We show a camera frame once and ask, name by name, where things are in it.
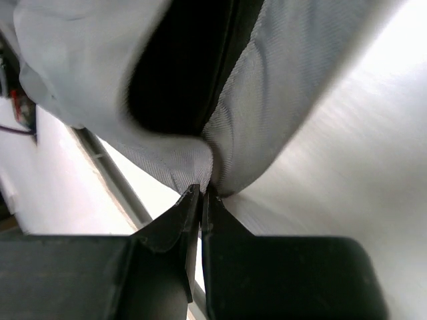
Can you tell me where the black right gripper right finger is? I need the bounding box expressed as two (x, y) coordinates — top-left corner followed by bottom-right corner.
(201, 189), (389, 319)

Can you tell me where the aluminium table edge rail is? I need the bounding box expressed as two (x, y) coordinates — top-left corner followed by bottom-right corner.
(74, 129), (207, 319)

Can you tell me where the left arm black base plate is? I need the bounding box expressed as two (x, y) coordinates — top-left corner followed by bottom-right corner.
(1, 33), (37, 144)

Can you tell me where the grey pleated skirt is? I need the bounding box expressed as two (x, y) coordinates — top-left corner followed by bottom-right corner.
(13, 1), (398, 196)

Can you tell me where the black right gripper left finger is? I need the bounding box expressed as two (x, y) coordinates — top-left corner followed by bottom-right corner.
(1, 185), (200, 319)

